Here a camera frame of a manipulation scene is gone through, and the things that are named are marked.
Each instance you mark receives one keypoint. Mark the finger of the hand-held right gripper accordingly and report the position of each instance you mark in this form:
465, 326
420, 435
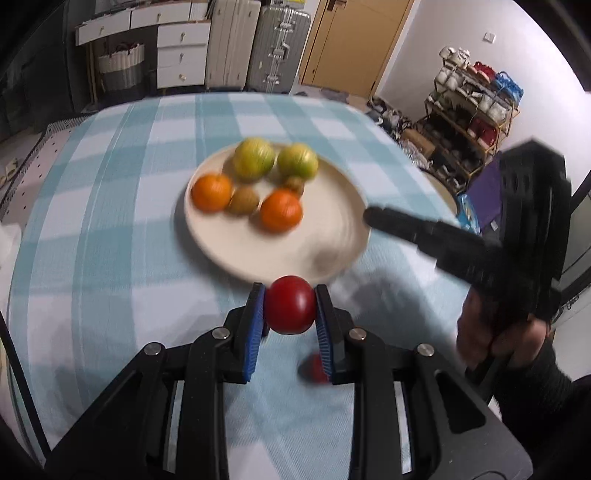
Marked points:
415, 230

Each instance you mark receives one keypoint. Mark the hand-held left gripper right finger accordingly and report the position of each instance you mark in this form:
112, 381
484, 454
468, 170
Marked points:
323, 332

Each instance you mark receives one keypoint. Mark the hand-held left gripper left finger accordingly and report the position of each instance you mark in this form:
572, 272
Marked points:
255, 332

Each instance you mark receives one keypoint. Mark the cream round plate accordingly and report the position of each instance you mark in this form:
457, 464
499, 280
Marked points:
277, 249

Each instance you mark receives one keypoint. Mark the orange red tomato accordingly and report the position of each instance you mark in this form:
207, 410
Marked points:
281, 211

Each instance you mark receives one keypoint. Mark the brown kiwi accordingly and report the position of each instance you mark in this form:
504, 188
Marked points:
244, 201
294, 184

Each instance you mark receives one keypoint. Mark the orange tangerine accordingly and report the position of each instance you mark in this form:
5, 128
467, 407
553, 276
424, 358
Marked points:
211, 192

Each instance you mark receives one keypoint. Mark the person's right forearm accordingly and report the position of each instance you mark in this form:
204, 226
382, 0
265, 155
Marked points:
554, 406

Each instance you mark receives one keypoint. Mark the person's right hand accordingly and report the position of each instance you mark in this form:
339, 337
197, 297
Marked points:
475, 327

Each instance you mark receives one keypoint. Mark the purple bag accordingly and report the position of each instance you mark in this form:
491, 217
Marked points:
489, 194

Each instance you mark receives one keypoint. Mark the blue plastic bag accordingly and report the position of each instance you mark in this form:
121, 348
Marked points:
467, 212

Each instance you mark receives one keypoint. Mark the pile of sneakers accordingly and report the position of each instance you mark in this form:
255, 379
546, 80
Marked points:
397, 124

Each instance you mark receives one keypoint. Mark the metal shoe rack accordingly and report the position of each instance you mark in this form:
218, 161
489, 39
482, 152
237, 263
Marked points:
471, 120

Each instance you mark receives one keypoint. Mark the green yellow citrus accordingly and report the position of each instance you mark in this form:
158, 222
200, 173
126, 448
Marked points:
253, 159
298, 160

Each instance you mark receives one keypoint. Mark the blue checked tablecloth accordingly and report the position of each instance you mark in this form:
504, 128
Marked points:
115, 230

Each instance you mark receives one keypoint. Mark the wooden door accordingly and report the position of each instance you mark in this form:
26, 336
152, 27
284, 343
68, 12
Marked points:
351, 46

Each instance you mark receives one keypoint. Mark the silver suitcase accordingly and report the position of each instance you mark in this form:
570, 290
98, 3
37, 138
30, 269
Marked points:
277, 50

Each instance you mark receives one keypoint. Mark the beige suitcase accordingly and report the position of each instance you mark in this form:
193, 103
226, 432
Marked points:
231, 46

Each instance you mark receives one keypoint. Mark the grey fringed rug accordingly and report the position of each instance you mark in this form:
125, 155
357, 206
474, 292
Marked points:
32, 157

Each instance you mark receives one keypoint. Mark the white drawer desk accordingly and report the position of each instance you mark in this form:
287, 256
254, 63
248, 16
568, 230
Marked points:
182, 50

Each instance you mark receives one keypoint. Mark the pair of tan sandals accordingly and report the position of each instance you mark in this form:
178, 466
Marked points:
8, 170

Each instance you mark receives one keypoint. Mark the grey white laundry basket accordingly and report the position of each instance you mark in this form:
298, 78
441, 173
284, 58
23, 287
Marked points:
121, 69

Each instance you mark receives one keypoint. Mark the dark grey fridge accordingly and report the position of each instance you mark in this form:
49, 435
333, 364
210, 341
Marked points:
37, 69

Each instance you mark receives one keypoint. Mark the white wall switch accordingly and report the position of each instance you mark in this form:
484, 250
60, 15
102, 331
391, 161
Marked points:
489, 37

